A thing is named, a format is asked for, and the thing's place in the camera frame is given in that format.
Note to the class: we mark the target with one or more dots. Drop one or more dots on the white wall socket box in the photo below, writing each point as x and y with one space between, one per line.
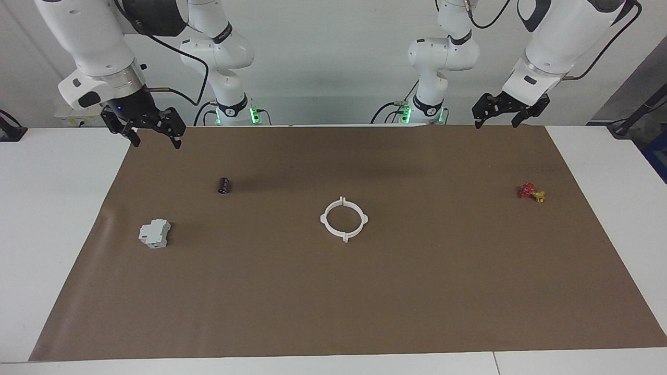
65 120

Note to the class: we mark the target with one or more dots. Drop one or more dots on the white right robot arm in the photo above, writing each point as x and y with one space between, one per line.
88 36

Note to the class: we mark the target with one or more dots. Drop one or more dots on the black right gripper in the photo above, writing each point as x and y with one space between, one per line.
141 113

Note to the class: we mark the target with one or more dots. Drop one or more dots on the black cylindrical capacitor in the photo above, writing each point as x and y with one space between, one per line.
224 186

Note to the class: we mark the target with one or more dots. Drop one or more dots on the black table clamp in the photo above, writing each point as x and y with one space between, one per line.
10 133

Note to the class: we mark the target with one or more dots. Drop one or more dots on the black stand base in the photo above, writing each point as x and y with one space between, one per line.
622 129

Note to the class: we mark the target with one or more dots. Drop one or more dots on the brown paper mat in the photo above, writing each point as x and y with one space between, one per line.
333 302

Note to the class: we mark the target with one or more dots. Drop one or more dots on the white circuit breaker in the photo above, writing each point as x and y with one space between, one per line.
153 233

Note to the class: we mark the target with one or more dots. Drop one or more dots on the blue crate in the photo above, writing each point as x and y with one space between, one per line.
657 156

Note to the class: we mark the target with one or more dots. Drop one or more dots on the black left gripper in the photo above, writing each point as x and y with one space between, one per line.
500 104

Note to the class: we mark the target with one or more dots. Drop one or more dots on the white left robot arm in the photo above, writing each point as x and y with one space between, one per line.
563 31

